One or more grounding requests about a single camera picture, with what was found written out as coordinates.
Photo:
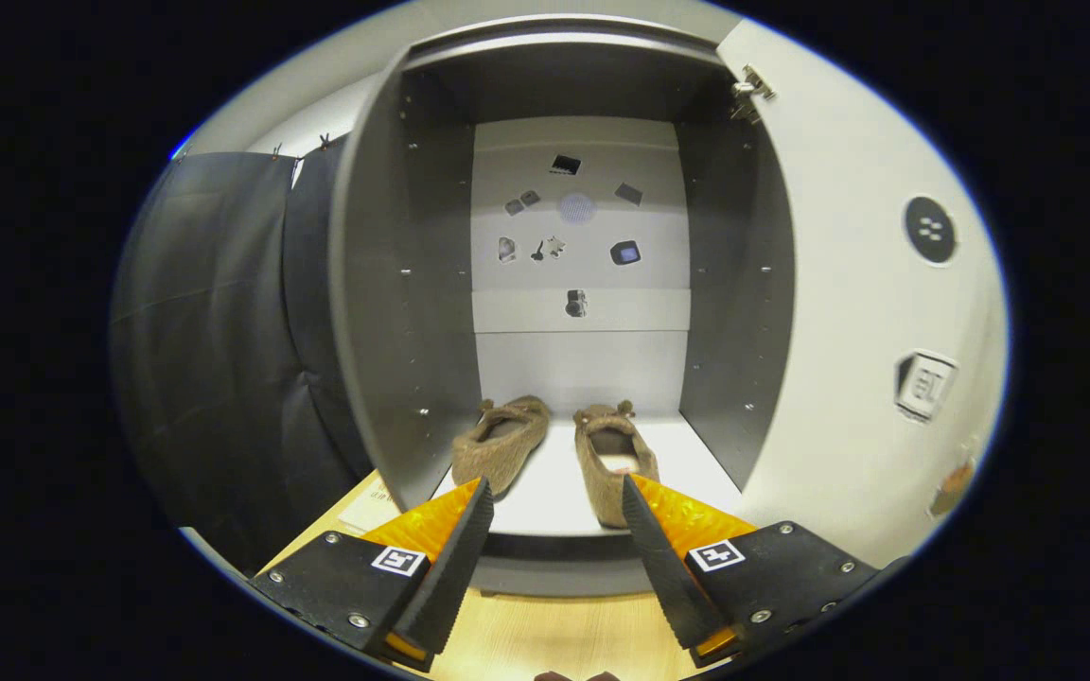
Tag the brown fuzzy shoe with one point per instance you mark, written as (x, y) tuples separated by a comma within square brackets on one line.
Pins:
[(498, 445), (602, 482)]

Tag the dark grey shoe cabinet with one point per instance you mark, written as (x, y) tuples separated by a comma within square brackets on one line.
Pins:
[(394, 331)]

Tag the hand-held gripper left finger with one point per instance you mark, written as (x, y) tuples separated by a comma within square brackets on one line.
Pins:
[(455, 577)]

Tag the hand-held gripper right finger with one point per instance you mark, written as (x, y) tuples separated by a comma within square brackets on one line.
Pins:
[(668, 577)]

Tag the black backdrop cloth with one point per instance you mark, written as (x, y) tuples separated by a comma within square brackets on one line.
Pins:
[(214, 359)]

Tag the beige book with red label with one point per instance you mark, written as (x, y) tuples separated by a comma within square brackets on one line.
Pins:
[(370, 511)]

